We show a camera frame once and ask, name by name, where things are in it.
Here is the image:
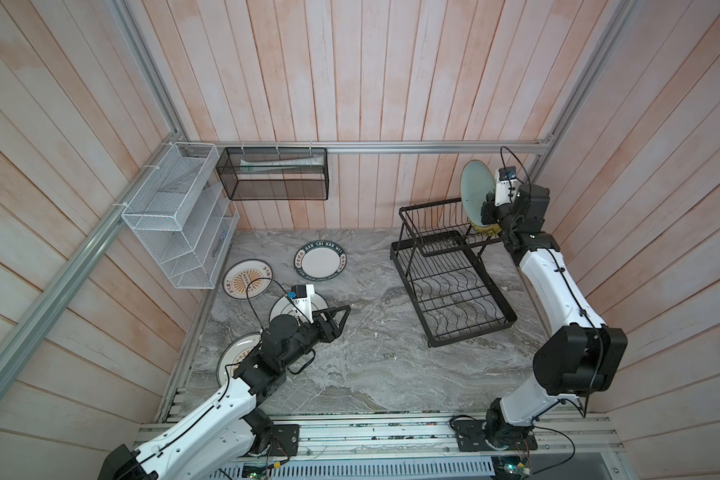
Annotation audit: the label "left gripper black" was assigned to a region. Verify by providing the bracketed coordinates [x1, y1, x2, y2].
[280, 305, 351, 369]

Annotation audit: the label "mint green flower plate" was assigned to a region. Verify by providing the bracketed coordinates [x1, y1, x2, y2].
[460, 160, 495, 225]

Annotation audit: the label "yellow woven round plate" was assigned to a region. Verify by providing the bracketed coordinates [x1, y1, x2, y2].
[469, 221, 502, 237]

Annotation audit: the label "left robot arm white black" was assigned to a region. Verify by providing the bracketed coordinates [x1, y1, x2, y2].
[98, 305, 351, 479]

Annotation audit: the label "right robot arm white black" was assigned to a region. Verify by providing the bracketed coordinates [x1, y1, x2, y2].
[481, 180, 628, 450]

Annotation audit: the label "black two-tier dish rack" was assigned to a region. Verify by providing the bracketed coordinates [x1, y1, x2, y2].
[390, 198, 517, 348]

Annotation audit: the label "white plate dark rim characters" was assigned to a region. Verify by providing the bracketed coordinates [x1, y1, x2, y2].
[269, 293, 328, 320]

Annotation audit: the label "white plate green lettered rim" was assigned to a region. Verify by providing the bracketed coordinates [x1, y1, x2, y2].
[293, 240, 347, 282]

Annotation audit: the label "far orange sunburst plate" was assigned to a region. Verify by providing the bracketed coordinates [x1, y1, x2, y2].
[222, 259, 273, 300]

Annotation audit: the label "orange sunburst plate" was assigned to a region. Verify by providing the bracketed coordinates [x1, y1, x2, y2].
[222, 259, 273, 300]
[216, 333, 261, 387]

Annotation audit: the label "near orange sunburst plate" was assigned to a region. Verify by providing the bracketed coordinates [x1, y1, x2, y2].
[216, 333, 261, 387]

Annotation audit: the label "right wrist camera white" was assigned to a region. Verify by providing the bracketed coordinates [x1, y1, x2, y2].
[494, 166, 519, 207]

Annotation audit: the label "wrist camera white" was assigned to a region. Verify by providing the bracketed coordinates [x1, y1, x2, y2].
[494, 166, 519, 207]
[288, 284, 315, 323]

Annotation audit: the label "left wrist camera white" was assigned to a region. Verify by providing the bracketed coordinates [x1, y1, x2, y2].
[288, 284, 315, 323]

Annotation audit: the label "horizontal aluminium frame bar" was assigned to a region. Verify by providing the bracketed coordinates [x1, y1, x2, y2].
[176, 139, 550, 156]

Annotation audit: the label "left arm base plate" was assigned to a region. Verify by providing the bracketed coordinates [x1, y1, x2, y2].
[249, 423, 300, 458]

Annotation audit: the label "aluminium mounting rail base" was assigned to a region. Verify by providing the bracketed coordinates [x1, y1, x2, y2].
[202, 404, 623, 478]

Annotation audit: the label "right aluminium frame post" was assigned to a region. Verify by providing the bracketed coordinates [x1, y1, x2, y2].
[523, 1, 643, 181]

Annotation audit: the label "black mesh wall basket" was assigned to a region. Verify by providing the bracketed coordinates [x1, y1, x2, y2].
[216, 146, 330, 201]

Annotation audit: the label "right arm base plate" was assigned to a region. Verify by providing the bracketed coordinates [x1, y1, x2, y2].
[448, 415, 538, 453]

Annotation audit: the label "white wire mesh shelf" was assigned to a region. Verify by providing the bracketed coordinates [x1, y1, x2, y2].
[122, 142, 239, 290]

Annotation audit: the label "left aluminium frame bar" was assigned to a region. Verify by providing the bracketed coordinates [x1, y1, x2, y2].
[0, 131, 185, 402]

